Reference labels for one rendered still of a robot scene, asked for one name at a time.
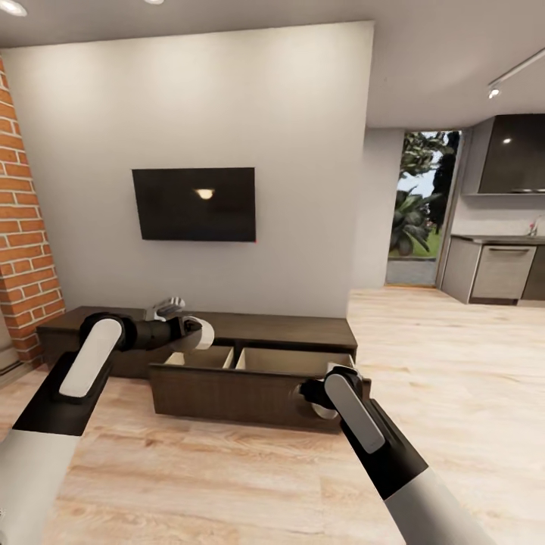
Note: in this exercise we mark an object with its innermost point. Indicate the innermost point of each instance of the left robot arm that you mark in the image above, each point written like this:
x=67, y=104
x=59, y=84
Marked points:
x=34, y=456

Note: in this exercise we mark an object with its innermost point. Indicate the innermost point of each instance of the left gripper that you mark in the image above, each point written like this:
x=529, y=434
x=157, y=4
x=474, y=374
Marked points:
x=172, y=330

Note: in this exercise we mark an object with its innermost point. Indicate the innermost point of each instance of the fixed window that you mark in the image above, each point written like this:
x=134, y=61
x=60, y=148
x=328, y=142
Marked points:
x=429, y=171

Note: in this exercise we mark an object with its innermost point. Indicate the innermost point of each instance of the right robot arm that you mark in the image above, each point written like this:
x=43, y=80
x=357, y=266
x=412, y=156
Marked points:
x=423, y=508

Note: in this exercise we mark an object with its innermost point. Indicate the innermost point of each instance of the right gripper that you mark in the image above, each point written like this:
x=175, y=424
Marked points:
x=313, y=392

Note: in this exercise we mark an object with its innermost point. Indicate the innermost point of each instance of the pillar candle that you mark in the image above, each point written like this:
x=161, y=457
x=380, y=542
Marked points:
x=195, y=341
x=312, y=411

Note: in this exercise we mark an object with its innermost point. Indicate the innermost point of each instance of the dishwasher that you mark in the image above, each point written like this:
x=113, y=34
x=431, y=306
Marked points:
x=501, y=273

